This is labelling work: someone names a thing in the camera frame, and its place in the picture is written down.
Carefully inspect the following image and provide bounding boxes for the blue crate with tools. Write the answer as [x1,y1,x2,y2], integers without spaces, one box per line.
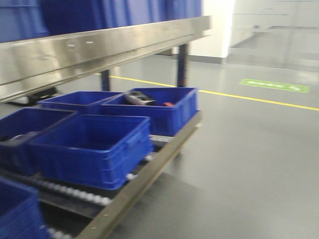
[100,87,198,136]

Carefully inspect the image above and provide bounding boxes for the front blue crate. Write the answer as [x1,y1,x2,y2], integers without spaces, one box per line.
[29,115,154,190]

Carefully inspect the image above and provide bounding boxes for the rear blue crate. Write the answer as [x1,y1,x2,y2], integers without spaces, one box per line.
[38,91,122,115]

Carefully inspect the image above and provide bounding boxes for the steel upper shelf beam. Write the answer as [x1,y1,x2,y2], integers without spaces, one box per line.
[0,16,211,102]

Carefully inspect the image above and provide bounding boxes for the left blue crate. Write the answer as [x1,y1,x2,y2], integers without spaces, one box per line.
[0,108,79,175]

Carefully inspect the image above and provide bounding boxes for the corner blue crate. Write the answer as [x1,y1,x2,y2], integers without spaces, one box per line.
[0,177,51,239]

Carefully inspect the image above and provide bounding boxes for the blue crates on upper shelf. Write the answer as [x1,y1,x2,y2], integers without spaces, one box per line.
[0,0,202,42]

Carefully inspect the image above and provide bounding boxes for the steel lower rack frame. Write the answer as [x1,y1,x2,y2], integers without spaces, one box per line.
[0,111,202,239]

